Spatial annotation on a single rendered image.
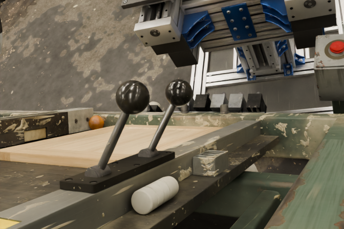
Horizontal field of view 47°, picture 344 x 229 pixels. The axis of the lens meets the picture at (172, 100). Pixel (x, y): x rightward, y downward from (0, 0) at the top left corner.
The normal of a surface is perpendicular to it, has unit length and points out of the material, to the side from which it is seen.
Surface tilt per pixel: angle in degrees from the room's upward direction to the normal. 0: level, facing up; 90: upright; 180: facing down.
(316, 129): 35
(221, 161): 89
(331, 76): 90
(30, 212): 55
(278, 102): 0
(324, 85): 90
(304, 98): 0
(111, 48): 0
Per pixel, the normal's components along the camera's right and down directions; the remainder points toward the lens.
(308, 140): -0.44, 0.06
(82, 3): -0.38, -0.52
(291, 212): -0.03, -1.00
